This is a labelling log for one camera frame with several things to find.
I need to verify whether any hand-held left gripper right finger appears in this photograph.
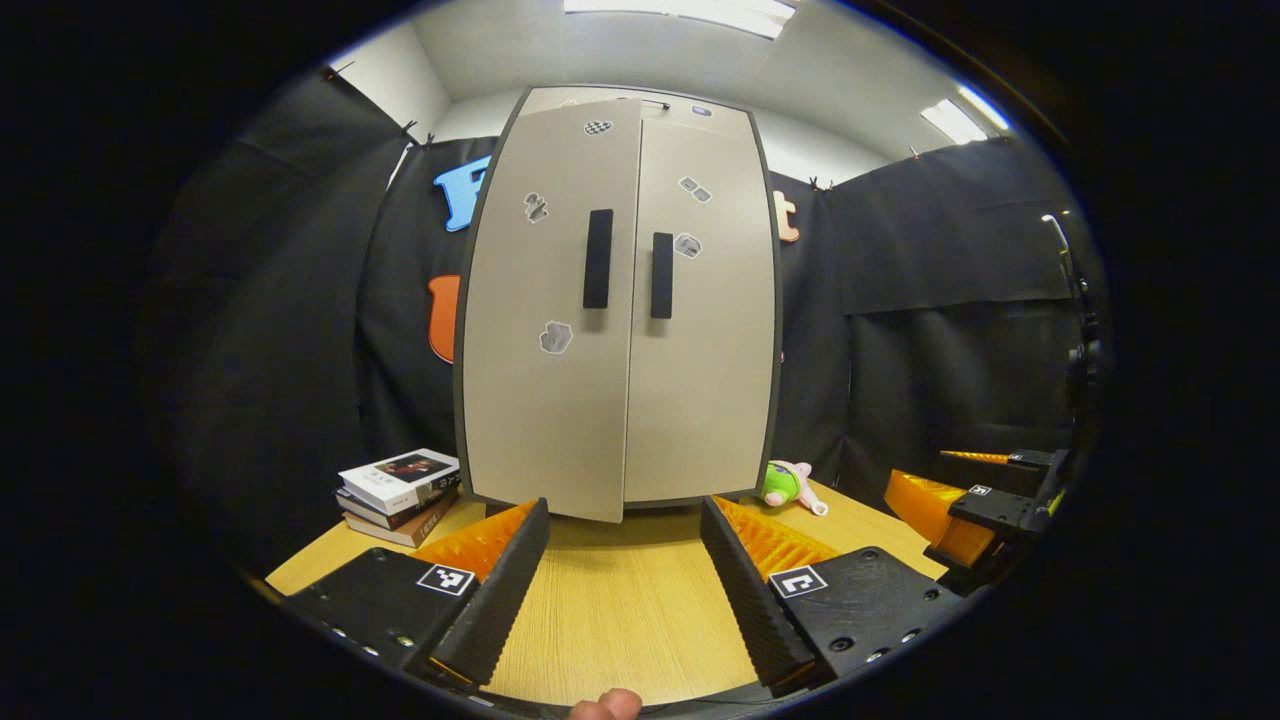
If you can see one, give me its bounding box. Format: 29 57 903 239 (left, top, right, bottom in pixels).
699 495 969 699

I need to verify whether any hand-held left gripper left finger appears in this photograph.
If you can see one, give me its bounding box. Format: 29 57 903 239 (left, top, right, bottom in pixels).
280 497 552 691

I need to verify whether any grey shoe cabinet door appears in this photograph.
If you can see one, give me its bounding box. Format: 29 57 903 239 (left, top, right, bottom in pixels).
622 105 783 506
455 87 644 524

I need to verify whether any grey shoe cabinet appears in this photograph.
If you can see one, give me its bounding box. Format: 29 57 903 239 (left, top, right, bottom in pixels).
452 85 786 526

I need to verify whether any dark cover book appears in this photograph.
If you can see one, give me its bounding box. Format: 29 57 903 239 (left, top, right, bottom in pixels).
335 483 461 532

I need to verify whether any green and pink plush toy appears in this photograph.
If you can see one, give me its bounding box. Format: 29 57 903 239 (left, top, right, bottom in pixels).
758 460 829 517

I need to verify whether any white cover book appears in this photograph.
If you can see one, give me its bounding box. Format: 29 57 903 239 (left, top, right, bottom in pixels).
338 449 461 517

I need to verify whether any small ceiling light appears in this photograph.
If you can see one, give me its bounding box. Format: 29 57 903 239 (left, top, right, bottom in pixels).
919 97 991 147

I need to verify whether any long ceiling light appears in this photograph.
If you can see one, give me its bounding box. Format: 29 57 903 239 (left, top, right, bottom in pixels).
563 0 798 40

